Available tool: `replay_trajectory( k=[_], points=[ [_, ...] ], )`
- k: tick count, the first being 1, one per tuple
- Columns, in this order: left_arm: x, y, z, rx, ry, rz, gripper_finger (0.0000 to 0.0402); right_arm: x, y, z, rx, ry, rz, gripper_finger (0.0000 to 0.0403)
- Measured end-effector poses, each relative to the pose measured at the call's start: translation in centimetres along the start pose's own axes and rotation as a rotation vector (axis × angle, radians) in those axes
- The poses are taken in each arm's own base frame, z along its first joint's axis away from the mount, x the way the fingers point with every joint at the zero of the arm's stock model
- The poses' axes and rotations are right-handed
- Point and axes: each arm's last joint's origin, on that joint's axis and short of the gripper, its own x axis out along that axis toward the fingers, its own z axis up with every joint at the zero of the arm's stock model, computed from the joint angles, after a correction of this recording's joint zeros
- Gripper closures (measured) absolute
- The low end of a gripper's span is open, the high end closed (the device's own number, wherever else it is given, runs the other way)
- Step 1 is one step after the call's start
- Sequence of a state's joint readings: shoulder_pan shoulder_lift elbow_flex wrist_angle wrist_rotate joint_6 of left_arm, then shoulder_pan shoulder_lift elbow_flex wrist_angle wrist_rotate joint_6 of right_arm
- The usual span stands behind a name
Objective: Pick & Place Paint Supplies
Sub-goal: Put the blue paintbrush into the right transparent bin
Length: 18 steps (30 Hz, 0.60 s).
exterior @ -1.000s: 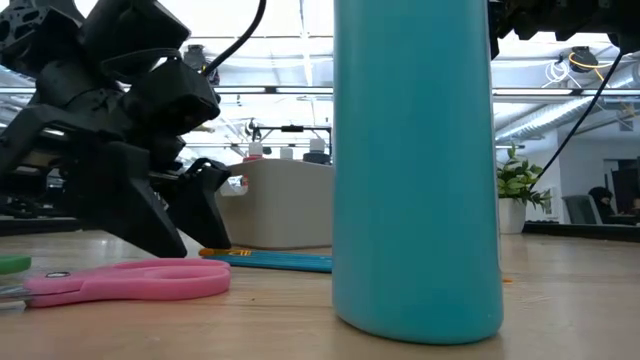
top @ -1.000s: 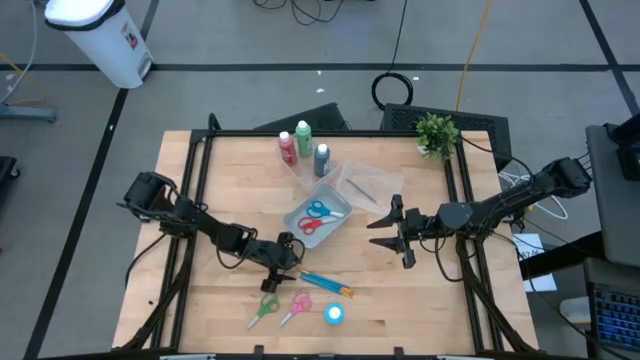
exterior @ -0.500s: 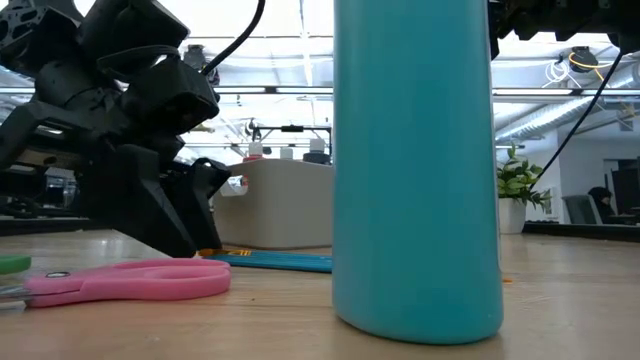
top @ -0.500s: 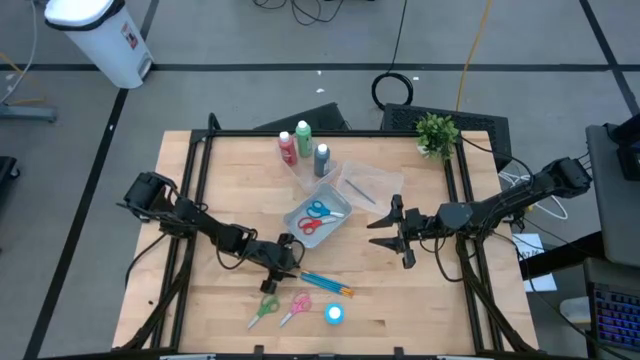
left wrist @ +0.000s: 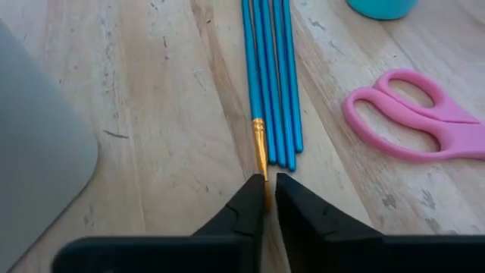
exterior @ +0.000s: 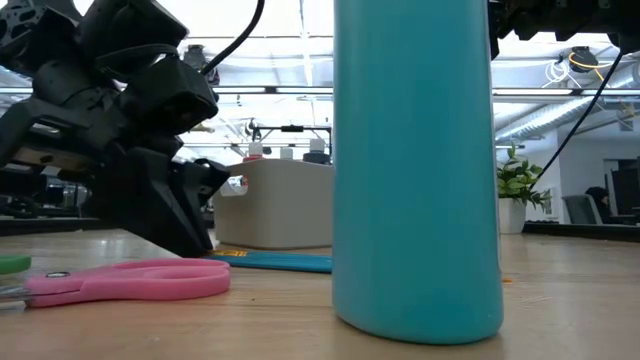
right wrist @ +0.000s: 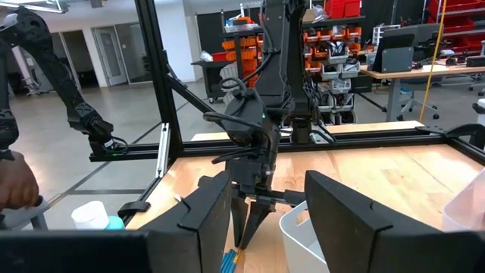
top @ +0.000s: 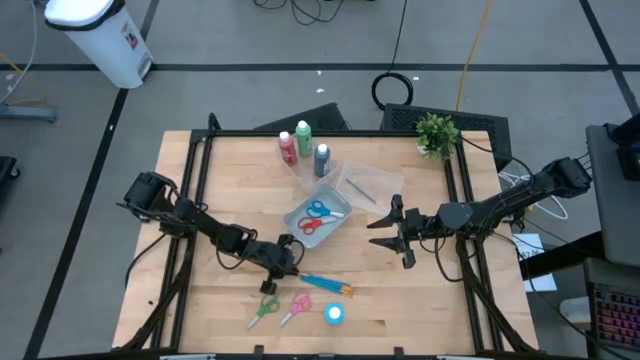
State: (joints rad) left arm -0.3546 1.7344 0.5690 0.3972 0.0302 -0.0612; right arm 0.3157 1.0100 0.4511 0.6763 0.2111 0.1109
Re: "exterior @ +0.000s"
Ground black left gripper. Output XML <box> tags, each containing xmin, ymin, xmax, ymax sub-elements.
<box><xmin>0</xmin><ymin>94</ymin><xmax>214</xmax><ymax>259</ymax></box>

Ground red paint bottle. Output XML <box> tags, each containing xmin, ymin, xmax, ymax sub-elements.
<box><xmin>243</xmin><ymin>141</ymin><xmax>265</xmax><ymax>162</ymax></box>

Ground pink scissors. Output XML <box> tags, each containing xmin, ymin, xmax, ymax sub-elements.
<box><xmin>0</xmin><ymin>257</ymin><xmax>232</xmax><ymax>309</ymax></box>

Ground dark grey paint bottle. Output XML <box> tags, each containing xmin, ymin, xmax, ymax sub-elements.
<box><xmin>302</xmin><ymin>138</ymin><xmax>332</xmax><ymax>165</ymax></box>

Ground green scissors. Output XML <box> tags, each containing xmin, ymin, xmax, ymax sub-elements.
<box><xmin>0</xmin><ymin>254</ymin><xmax>33</xmax><ymax>275</ymax></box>

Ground light blue paint bottle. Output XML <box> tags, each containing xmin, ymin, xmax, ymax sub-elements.
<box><xmin>332</xmin><ymin>0</ymin><xmax>505</xmax><ymax>346</ymax></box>

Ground grey plastic bin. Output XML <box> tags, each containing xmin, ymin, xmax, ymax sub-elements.
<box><xmin>213</xmin><ymin>158</ymin><xmax>335</xmax><ymax>250</ymax></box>

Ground black background rig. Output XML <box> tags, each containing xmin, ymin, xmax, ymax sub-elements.
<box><xmin>249</xmin><ymin>124</ymin><xmax>334</xmax><ymax>151</ymax></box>

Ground potted green plant white pot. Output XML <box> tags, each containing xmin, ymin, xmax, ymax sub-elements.
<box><xmin>497</xmin><ymin>142</ymin><xmax>553</xmax><ymax>235</ymax></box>

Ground grey office chair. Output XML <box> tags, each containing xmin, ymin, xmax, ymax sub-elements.
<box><xmin>562</xmin><ymin>193</ymin><xmax>604</xmax><ymax>225</ymax></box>

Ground person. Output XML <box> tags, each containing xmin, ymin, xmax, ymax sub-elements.
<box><xmin>584</xmin><ymin>185</ymin><xmax>612</xmax><ymax>224</ymax></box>

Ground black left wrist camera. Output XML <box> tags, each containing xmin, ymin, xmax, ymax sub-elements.
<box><xmin>117</xmin><ymin>53</ymin><xmax>220</xmax><ymax>137</ymax></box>

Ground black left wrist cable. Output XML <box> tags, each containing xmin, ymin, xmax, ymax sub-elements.
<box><xmin>199</xmin><ymin>0</ymin><xmax>266</xmax><ymax>76</ymax></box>

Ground silver ventilation duct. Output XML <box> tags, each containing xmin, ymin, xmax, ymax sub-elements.
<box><xmin>494</xmin><ymin>94</ymin><xmax>640</xmax><ymax>144</ymax></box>

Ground thin black cable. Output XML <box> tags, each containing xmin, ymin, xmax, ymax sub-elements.
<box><xmin>529</xmin><ymin>49</ymin><xmax>626</xmax><ymax>191</ymax></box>

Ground ceiling cord reel yellow cable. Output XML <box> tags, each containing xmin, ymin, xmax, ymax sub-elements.
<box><xmin>567</xmin><ymin>45</ymin><xmax>601</xmax><ymax>74</ymax></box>

